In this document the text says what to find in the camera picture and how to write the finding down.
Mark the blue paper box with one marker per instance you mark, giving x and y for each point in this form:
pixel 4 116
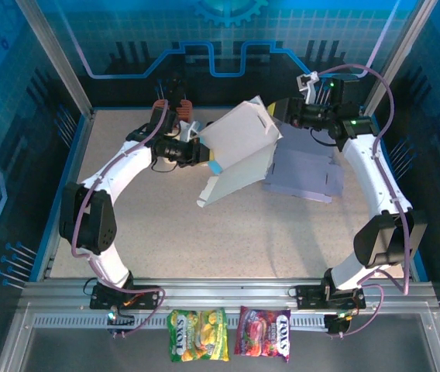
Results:
pixel 239 155

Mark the purple paper box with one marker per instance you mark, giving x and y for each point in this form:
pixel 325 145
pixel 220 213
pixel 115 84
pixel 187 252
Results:
pixel 305 170

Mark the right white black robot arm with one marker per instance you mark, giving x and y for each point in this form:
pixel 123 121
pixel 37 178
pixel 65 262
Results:
pixel 373 182

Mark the cream knife block orange top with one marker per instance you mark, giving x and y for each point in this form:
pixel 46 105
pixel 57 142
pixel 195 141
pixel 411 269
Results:
pixel 186 110

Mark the green candy bag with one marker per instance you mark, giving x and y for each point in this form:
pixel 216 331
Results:
pixel 196 335

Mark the black controller board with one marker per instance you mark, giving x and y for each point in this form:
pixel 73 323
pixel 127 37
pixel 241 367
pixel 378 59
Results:
pixel 121 323
pixel 338 325

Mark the red berry candy bag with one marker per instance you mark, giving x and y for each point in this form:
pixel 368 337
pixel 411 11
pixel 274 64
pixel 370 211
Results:
pixel 262 333

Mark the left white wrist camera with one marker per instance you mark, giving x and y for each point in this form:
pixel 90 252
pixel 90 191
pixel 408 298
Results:
pixel 189 131

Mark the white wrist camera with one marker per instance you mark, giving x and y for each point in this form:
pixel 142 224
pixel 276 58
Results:
pixel 308 87
pixel 189 131

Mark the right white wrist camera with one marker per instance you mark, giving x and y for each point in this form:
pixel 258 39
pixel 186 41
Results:
pixel 308 87

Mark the aluminium frame post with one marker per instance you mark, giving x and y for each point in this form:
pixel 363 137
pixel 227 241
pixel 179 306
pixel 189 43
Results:
pixel 58 58
pixel 396 58

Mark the aluminium front rail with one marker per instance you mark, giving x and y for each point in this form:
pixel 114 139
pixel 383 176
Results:
pixel 224 290

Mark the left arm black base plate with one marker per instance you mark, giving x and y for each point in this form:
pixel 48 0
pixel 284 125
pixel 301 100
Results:
pixel 100 298

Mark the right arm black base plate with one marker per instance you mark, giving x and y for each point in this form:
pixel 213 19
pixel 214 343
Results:
pixel 309 296

